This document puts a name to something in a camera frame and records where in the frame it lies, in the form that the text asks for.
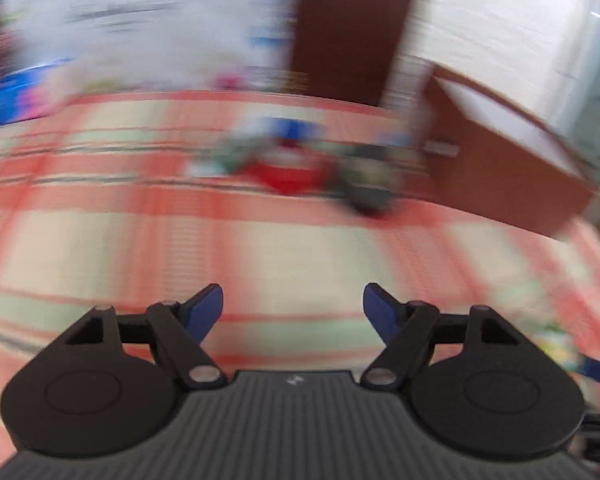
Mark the white cabinet sticker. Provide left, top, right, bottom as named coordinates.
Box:
left=422, top=140, right=462, bottom=158

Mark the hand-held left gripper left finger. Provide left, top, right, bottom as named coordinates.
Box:
left=62, top=283, right=228, bottom=391

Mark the green and white thing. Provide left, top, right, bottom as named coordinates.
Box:
left=187, top=137, right=253, bottom=178

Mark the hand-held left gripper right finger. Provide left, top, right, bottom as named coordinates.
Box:
left=360, top=283, right=527, bottom=391

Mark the red plastic thing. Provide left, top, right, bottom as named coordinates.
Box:
left=239, top=151, right=328, bottom=195

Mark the blue and white thing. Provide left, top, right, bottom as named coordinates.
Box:
left=254, top=116, right=328, bottom=145

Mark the floral plastic sheet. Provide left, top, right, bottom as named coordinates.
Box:
left=0, top=0, right=303, bottom=97

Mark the red plaid blanket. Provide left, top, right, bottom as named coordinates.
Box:
left=0, top=87, right=600, bottom=466

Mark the brown bedside cabinet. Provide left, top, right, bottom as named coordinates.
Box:
left=419, top=64, right=600, bottom=242

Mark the blue tissue pack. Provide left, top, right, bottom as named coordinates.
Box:
left=0, top=66, right=53, bottom=130

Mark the brown wooden headboard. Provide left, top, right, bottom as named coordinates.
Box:
left=287, top=0, right=415, bottom=109

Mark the dark grey thing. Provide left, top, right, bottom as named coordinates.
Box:
left=329, top=143, right=408, bottom=220

